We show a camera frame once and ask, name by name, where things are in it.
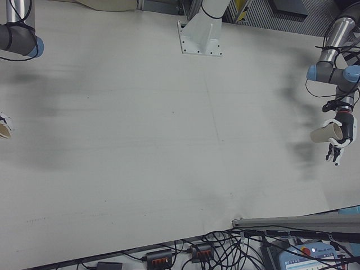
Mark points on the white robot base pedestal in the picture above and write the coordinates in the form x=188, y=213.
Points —
x=201, y=33

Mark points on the beige paper cup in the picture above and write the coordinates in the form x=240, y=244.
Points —
x=323, y=135

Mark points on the black hub with orange ports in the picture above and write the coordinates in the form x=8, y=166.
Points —
x=159, y=257
x=201, y=251

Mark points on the white table cover sheet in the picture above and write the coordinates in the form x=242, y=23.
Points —
x=140, y=140

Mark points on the teach pendant with red button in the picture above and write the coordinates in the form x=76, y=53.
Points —
x=306, y=256

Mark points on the aluminium profile post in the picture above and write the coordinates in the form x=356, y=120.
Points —
x=295, y=223

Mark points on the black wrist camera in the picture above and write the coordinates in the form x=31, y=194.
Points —
x=330, y=106

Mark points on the light blue plastic bin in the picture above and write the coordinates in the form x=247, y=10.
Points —
x=350, y=210

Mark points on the black power adapter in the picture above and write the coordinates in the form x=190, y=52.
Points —
x=109, y=265

